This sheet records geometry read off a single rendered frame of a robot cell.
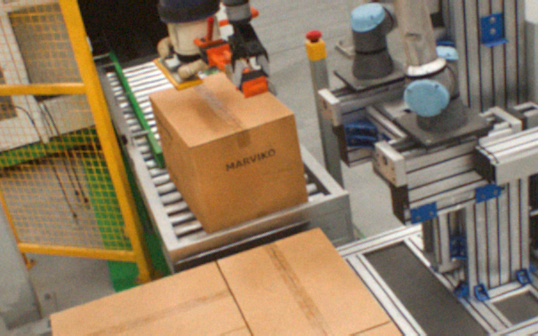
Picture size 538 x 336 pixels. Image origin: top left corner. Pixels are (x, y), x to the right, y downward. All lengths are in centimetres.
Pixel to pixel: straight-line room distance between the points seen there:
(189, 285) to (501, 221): 112
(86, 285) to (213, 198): 125
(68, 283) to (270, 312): 164
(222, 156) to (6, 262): 124
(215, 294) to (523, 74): 124
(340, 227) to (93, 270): 147
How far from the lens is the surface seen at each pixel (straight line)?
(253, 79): 231
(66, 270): 405
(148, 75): 467
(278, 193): 290
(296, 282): 261
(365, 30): 270
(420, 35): 211
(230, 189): 281
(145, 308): 267
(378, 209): 394
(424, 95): 215
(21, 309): 370
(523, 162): 238
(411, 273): 315
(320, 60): 330
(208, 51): 262
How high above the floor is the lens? 210
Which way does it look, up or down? 28 degrees down
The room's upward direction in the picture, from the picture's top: 11 degrees counter-clockwise
